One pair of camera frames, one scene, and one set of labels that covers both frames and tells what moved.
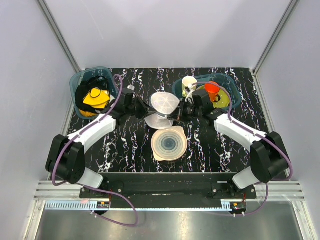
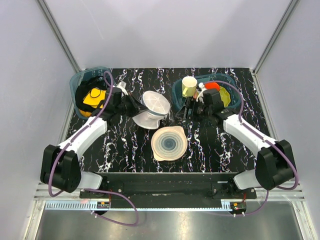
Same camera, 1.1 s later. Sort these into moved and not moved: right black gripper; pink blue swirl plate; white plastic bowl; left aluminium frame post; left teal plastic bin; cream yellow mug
Moved: right black gripper; white plastic bowl
Not moved: cream yellow mug; left aluminium frame post; left teal plastic bin; pink blue swirl plate
